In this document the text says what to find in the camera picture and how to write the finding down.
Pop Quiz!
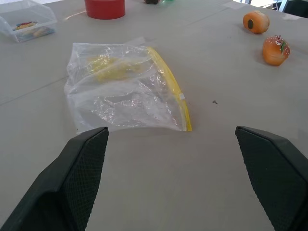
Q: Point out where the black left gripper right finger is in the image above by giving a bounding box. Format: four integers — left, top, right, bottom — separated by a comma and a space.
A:
235, 126, 308, 231

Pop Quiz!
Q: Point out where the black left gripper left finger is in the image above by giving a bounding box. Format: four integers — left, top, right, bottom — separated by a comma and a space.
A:
0, 127, 109, 231

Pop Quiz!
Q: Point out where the clear yellow-zip plastic bag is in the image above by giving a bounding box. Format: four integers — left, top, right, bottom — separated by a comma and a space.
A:
64, 42, 193, 132

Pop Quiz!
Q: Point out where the orange toy fruit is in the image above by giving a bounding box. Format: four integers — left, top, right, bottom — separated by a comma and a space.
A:
243, 10, 270, 34

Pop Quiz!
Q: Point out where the colourful small clips pile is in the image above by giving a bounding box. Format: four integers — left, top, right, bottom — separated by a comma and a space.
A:
13, 21, 55, 38

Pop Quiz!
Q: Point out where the clear plastic box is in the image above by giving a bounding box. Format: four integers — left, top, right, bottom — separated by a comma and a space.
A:
0, 0, 58, 43

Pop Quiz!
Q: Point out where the red tape roll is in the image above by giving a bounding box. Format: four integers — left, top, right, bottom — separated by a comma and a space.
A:
84, 0, 126, 20

